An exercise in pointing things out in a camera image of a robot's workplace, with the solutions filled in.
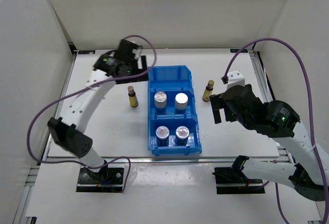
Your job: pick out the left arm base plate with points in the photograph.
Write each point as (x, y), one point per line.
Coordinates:
(107, 180)

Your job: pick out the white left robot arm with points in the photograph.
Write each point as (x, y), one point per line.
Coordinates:
(68, 130)

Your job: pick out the yellow label bottle right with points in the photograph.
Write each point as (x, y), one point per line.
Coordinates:
(208, 91)

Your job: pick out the yellow label bottle left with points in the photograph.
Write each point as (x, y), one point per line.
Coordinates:
(132, 97)

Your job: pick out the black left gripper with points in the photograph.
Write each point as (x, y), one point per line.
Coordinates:
(142, 78)

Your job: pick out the yellow label bottle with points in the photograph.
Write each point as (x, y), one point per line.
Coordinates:
(132, 97)
(208, 91)

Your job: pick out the blue three-compartment plastic bin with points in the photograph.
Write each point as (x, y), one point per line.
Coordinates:
(172, 80)

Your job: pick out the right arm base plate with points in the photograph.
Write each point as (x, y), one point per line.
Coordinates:
(230, 182)

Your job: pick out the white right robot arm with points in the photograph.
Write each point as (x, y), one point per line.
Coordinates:
(276, 120)

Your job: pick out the right side aluminium rail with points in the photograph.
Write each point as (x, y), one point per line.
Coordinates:
(262, 146)

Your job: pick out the aluminium table edge rail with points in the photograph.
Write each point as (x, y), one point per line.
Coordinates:
(164, 159)

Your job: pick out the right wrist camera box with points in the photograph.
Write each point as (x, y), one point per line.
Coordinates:
(233, 78)

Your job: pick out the sauce jar white lid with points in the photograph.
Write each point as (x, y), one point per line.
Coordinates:
(182, 134)
(162, 136)

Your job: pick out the white bead jar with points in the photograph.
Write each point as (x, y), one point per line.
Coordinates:
(160, 101)
(181, 101)

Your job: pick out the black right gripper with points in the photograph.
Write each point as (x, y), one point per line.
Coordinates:
(217, 104)

